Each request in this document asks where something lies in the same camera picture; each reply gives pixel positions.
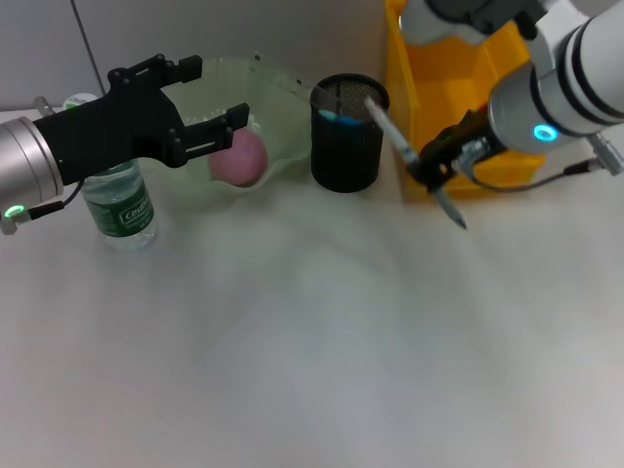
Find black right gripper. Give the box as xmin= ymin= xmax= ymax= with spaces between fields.
xmin=407 ymin=109 xmax=497 ymax=197

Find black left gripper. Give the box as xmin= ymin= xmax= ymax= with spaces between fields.
xmin=35 ymin=53 xmax=252 ymax=186

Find silver grey pen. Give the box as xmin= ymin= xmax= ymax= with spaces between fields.
xmin=363 ymin=97 xmax=469 ymax=232

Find pink peach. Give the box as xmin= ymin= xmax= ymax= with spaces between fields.
xmin=208 ymin=129 xmax=269 ymax=188

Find blue scissors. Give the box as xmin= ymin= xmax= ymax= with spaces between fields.
xmin=315 ymin=108 xmax=361 ymax=127

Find clear green-label water bottle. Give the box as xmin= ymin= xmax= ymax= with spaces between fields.
xmin=62 ymin=92 xmax=158 ymax=252

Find green glass fruit plate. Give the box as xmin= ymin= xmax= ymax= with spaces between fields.
xmin=140 ymin=57 xmax=313 ymax=197

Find black mesh pen holder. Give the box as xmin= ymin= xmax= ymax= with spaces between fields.
xmin=310 ymin=72 xmax=391 ymax=193

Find yellow plastic bin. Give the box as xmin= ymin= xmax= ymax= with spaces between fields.
xmin=383 ymin=0 xmax=548 ymax=202

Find grey right arm cable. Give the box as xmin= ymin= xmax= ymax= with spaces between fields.
xmin=457 ymin=137 xmax=624 ymax=193

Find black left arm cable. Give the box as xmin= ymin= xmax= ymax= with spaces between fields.
xmin=0 ymin=182 xmax=83 ymax=236

